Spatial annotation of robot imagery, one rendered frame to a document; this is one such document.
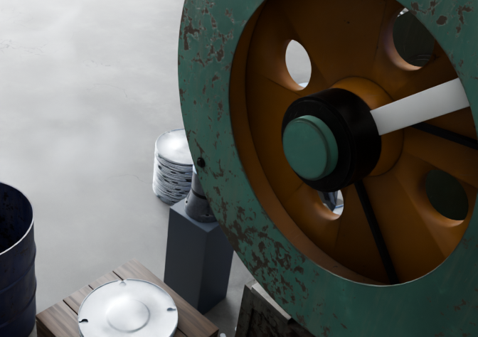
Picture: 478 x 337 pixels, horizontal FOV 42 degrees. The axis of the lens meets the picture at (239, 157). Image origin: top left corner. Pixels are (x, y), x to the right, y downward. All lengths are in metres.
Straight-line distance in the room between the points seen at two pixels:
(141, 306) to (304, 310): 0.83
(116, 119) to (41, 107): 0.42
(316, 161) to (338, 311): 0.32
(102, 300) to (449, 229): 1.23
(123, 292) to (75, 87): 2.03
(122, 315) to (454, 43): 1.37
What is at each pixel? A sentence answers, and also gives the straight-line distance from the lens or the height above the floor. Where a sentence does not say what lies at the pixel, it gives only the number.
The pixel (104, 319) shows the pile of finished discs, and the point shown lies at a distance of 1.92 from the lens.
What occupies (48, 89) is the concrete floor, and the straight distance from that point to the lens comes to 3.78.
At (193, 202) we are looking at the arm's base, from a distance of 2.12.
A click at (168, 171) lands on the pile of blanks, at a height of 0.18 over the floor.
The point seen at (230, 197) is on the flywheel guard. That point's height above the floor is 1.07.
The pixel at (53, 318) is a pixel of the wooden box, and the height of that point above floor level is 0.35.
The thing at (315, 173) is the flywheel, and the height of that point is 1.31.
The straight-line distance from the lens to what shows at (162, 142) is 2.88.
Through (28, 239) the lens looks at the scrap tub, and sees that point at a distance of 2.09.
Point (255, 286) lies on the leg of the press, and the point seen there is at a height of 0.64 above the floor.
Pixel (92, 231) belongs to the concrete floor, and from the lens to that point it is 2.76.
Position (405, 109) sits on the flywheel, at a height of 1.43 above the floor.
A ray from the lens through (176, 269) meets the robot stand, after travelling 2.33.
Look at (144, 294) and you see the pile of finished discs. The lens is 1.98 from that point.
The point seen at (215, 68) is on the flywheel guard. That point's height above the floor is 1.32.
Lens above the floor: 1.84
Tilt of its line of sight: 34 degrees down
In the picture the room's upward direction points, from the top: 9 degrees clockwise
